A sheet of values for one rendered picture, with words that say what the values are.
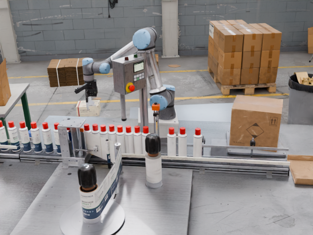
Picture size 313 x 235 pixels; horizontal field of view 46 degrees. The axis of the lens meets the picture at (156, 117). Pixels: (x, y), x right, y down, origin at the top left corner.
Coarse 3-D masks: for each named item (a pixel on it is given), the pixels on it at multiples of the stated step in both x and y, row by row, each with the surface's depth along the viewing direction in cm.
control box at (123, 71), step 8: (128, 56) 217; (112, 64) 211; (120, 64) 207; (128, 64) 207; (144, 64) 217; (120, 72) 209; (128, 72) 209; (136, 72) 214; (144, 72) 219; (120, 80) 211; (128, 80) 211; (144, 80) 221; (120, 88) 214; (128, 88) 212; (136, 88) 218
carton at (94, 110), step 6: (78, 102) 275; (84, 102) 274; (96, 102) 274; (78, 108) 267; (84, 108) 267; (90, 108) 267; (96, 108) 267; (78, 114) 269; (84, 114) 269; (90, 114) 269; (96, 114) 269
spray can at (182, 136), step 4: (180, 128) 218; (184, 128) 217; (180, 132) 218; (184, 132) 218; (180, 136) 218; (184, 136) 218; (180, 140) 219; (184, 140) 219; (180, 144) 220; (184, 144) 220; (180, 148) 221; (184, 148) 221; (180, 152) 222; (184, 152) 222; (184, 156) 223
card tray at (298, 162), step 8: (288, 160) 230; (296, 160) 229; (304, 160) 229; (312, 160) 229; (296, 168) 221; (304, 168) 221; (312, 168) 221; (296, 176) 214; (304, 176) 214; (312, 176) 214; (304, 184) 207; (312, 184) 206
